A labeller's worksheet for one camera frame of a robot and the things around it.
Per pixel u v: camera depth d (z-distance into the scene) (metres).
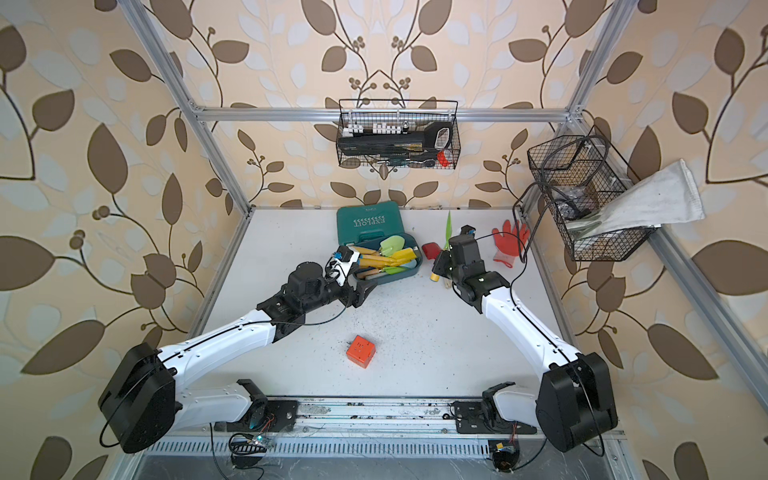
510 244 1.16
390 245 1.03
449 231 0.84
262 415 0.68
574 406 0.40
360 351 0.81
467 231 0.74
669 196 0.57
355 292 0.71
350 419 0.75
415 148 0.84
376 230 1.08
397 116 0.91
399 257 1.04
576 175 0.87
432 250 1.06
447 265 0.74
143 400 0.40
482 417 0.73
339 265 0.66
